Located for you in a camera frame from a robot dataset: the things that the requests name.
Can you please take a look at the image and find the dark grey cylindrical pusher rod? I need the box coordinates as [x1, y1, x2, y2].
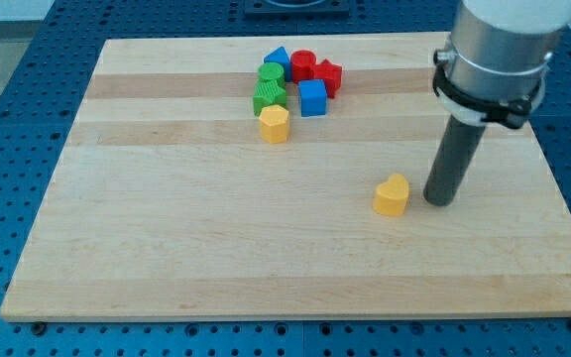
[423, 116, 486, 206]

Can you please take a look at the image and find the yellow heart block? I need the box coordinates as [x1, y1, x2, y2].
[372, 174, 410, 216]

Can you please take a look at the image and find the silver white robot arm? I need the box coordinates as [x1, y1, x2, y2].
[423, 0, 571, 206]

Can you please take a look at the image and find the blue cube block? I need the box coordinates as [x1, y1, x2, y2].
[298, 79, 327, 117]

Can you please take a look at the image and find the red star block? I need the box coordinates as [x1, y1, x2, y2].
[311, 59, 343, 99]

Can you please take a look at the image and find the red cylinder block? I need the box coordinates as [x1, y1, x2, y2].
[290, 50, 316, 83]

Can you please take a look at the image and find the yellow hexagon block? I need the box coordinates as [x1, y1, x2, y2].
[259, 105, 289, 144]

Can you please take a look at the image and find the blue triangle block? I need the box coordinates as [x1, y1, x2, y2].
[264, 47, 291, 82]

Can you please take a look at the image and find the green star block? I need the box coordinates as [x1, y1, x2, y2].
[252, 80, 287, 116]

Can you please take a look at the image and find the green cylinder block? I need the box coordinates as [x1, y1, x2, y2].
[257, 62, 286, 87]

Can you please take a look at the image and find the dark square mounting plate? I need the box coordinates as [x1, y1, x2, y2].
[243, 0, 351, 16]

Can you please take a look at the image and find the light wooden board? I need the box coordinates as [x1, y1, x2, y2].
[0, 32, 571, 322]

